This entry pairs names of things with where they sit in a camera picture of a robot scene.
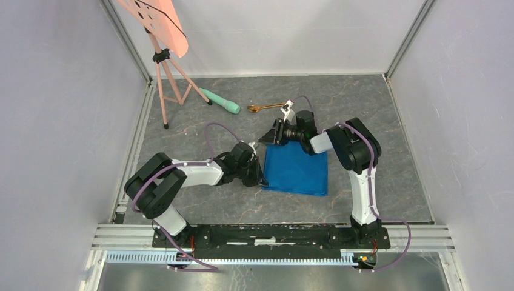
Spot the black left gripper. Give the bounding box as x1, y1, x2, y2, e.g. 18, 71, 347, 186
235, 157, 268, 187

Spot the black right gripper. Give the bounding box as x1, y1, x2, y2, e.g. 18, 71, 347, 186
259, 118, 304, 146

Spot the blue cloth napkin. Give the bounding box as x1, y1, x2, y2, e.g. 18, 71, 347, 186
261, 141, 329, 196

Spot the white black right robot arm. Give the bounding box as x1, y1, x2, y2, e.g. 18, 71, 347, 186
258, 110, 381, 247

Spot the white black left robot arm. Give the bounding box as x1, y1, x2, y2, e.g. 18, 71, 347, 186
124, 141, 268, 247

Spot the gold spoon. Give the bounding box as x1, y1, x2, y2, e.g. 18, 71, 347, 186
247, 103, 285, 113

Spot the mint green flashlight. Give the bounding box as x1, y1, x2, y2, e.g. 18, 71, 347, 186
200, 88, 241, 114

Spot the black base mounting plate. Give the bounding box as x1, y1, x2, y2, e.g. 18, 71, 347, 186
174, 224, 391, 259

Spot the pink music stand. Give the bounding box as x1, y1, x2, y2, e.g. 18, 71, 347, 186
118, 0, 212, 129

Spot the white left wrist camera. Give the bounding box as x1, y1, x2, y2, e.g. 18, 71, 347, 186
245, 141, 259, 161

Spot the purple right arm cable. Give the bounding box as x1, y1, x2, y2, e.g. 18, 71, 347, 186
291, 95, 413, 273

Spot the white cable duct strip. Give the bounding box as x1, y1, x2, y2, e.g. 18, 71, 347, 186
105, 250, 358, 267

